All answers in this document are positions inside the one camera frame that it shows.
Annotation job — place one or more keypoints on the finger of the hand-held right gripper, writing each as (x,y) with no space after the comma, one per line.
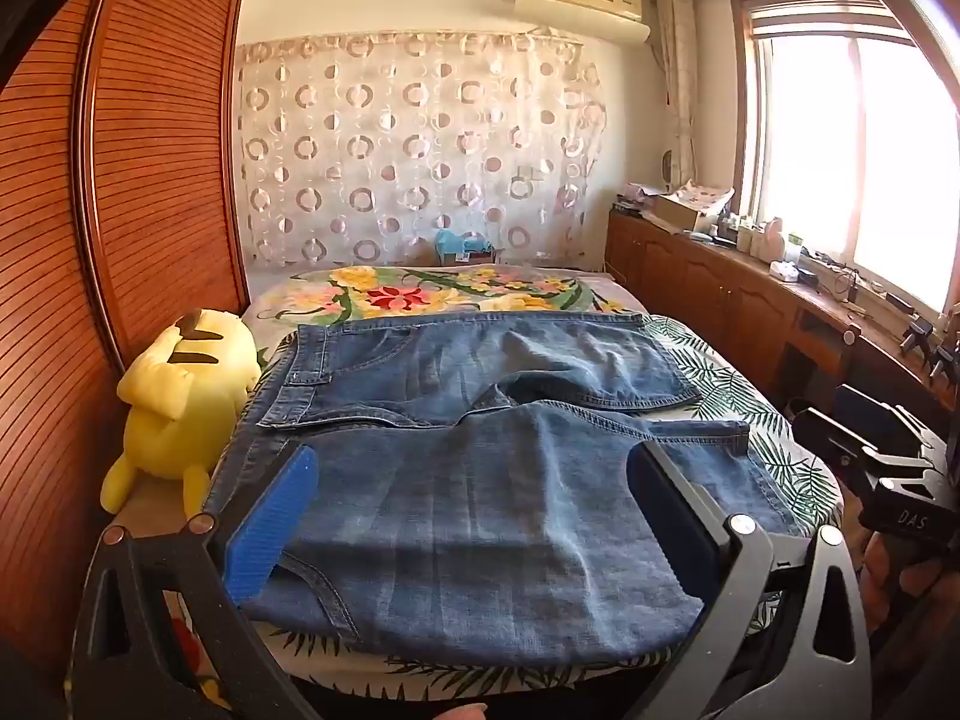
(877,405)
(825,431)

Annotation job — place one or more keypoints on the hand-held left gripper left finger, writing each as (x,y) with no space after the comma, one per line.
(270,517)

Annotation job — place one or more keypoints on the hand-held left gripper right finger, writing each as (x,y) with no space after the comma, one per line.
(667,517)

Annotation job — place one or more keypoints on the blue denim pants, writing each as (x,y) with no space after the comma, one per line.
(487,502)

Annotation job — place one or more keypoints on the yellow plush toy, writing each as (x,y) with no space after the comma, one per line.
(180,405)

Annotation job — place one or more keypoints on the white tissue box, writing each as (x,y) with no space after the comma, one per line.
(784,270)

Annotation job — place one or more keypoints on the wooden cabinet row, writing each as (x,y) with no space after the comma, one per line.
(712,285)

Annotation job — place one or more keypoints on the white plastic jug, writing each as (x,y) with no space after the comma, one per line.
(774,236)

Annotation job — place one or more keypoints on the large open cardboard box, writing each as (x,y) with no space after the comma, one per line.
(686,211)

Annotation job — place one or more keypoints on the wooden framed window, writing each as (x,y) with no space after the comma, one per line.
(825,150)

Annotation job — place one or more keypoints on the floral blanket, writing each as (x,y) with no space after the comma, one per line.
(405,292)

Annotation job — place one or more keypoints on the small round fan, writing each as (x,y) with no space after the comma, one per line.
(667,171)

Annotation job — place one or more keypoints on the small cardboard box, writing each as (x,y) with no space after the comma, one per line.
(484,255)

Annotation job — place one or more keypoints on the blue cloth bundle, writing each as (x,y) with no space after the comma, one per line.
(454,241)

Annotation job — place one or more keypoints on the tied pale window curtain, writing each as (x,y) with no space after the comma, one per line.
(679,90)

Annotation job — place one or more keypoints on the wooden slatted wardrobe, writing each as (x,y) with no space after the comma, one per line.
(150,165)

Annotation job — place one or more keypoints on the circle print sheer curtain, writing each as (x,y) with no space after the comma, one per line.
(420,150)

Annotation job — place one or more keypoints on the wall air conditioner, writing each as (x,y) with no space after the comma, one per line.
(577,4)

